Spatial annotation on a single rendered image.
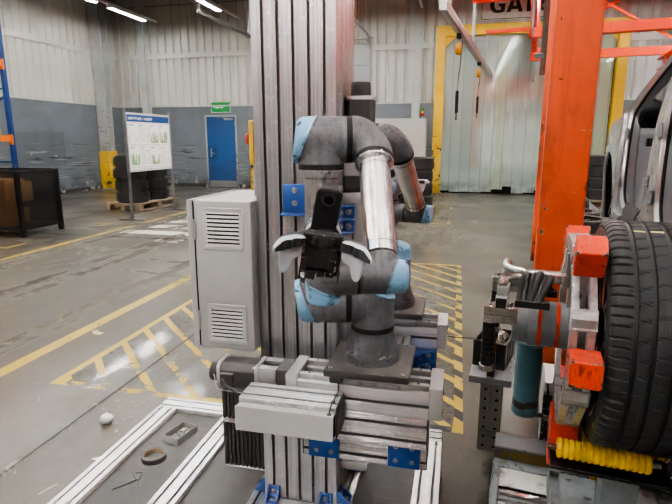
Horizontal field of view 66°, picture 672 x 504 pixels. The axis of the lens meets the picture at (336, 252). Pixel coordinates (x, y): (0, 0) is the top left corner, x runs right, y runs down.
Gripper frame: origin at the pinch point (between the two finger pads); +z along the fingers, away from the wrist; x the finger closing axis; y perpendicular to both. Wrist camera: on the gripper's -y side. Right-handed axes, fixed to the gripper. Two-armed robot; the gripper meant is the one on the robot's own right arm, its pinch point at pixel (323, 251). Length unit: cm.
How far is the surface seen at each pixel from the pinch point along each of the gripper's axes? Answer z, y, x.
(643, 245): -51, -2, -82
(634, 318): -39, 15, -77
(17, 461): -132, 141, 120
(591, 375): -36, 29, -68
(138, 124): -889, 3, 337
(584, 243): -51, 0, -67
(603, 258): -48, 3, -71
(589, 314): -46, 17, -70
